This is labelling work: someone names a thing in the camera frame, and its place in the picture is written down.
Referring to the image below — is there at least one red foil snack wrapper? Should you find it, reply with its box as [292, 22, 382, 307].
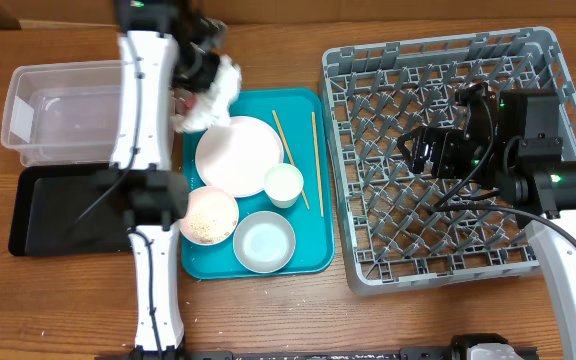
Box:
[179, 95, 197, 114]

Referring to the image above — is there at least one pale green plastic cup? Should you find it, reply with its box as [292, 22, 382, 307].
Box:
[264, 163, 304, 208]

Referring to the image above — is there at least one small pink bowl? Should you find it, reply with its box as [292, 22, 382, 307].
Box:
[180, 186, 239, 246]

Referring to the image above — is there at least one grey-blue bowl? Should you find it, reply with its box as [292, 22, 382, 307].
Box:
[233, 211, 296, 274]

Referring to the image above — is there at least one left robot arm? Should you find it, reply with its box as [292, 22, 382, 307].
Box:
[98, 1, 226, 359]

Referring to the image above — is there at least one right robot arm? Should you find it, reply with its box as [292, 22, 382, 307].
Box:
[397, 83, 576, 359]

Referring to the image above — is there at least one grey dishwasher rack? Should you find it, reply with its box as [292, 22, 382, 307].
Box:
[320, 27, 576, 295]

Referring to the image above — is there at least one left wooden chopstick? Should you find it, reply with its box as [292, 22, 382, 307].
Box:
[272, 110, 310, 210]

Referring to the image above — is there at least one wooden chopstick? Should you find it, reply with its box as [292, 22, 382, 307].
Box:
[311, 111, 324, 218]
[272, 110, 310, 210]

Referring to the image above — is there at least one large white plate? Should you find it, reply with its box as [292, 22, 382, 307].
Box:
[195, 116, 284, 198]

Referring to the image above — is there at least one teal serving tray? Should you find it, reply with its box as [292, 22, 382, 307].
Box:
[180, 88, 335, 280]

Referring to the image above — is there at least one right wooden chopstick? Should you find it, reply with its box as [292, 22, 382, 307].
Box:
[311, 111, 324, 218]

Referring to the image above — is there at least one clear plastic storage bin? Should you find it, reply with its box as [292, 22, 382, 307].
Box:
[1, 60, 121, 167]

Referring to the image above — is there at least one black rectangular tray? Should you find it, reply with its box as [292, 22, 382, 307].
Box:
[8, 163, 131, 257]

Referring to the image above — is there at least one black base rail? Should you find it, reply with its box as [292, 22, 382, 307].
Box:
[95, 333, 539, 360]

